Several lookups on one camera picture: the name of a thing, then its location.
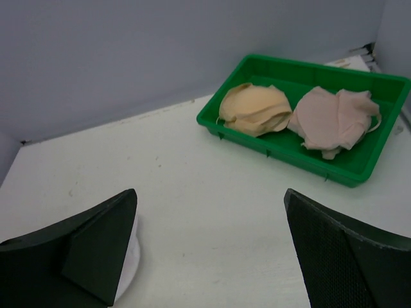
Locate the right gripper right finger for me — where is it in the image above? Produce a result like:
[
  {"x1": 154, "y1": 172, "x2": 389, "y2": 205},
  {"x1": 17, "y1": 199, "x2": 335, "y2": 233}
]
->
[{"x1": 284, "y1": 189, "x2": 410, "y2": 307}]

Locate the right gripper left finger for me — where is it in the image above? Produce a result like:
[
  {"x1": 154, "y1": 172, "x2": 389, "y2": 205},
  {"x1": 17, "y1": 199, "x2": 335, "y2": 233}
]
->
[{"x1": 1, "y1": 189, "x2": 137, "y2": 307}]

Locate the white mesh laundry bag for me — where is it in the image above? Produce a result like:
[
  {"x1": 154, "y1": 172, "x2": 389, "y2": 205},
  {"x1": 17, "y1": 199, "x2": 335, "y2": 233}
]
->
[{"x1": 114, "y1": 214, "x2": 140, "y2": 303}]

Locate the pink bra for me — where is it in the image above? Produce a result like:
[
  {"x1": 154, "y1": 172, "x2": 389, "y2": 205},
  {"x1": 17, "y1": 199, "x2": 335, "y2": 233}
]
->
[{"x1": 287, "y1": 87, "x2": 382, "y2": 160}]

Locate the beige bra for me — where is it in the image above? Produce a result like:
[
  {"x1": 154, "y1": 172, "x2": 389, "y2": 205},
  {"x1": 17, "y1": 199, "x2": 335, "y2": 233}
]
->
[{"x1": 217, "y1": 83, "x2": 292, "y2": 137}]

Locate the green plastic tray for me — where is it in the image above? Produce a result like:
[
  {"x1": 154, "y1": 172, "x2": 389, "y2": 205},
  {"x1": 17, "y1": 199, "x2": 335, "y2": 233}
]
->
[{"x1": 197, "y1": 54, "x2": 410, "y2": 187}]

